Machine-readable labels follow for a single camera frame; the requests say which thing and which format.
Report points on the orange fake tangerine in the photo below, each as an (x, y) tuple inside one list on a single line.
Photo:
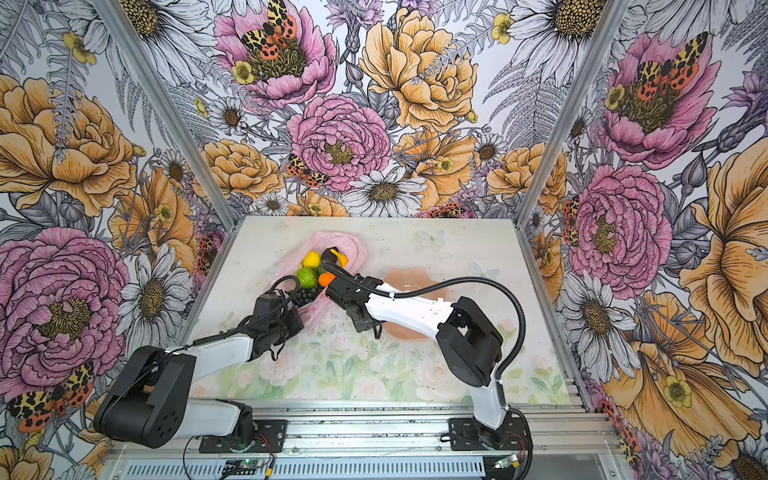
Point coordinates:
[(325, 279)]

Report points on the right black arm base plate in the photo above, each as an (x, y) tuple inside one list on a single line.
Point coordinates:
[(467, 434)]

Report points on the right green circuit board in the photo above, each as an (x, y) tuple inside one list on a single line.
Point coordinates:
[(510, 461)]

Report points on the green circuit board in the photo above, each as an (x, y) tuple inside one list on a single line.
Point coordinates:
[(234, 467), (510, 461)]

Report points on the aluminium mounting rail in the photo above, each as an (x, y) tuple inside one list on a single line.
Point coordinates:
[(357, 428)]

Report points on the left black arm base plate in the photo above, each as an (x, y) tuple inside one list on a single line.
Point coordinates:
[(267, 433)]

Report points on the black fake grape bunch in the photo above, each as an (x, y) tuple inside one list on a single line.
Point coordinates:
[(306, 296)]

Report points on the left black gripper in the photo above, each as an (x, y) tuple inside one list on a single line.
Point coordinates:
[(297, 326)]

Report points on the yellow fake lemon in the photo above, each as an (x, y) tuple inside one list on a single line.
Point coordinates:
[(311, 260)]

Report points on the aluminium corner post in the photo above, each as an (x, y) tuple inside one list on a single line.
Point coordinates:
[(119, 26), (606, 31)]

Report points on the yellow fake banana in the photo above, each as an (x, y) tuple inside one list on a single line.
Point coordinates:
[(342, 260)]

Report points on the left green circuit board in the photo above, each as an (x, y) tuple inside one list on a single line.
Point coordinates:
[(234, 467)]

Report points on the right aluminium corner post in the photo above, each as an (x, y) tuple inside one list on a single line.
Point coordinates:
[(606, 31)]

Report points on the left aluminium corner post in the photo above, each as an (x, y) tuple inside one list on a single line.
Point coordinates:
[(119, 26)]

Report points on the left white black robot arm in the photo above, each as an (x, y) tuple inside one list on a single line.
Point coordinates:
[(150, 402)]

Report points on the white slotted cable duct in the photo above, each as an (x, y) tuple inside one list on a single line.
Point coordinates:
[(458, 467)]

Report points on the bright green fake lime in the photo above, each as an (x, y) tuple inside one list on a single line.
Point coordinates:
[(308, 277)]

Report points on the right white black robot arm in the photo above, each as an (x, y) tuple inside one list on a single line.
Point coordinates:
[(470, 344)]

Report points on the dark purple fake fruit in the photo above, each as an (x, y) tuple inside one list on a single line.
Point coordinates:
[(330, 257)]

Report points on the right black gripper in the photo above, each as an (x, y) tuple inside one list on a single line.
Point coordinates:
[(360, 325)]

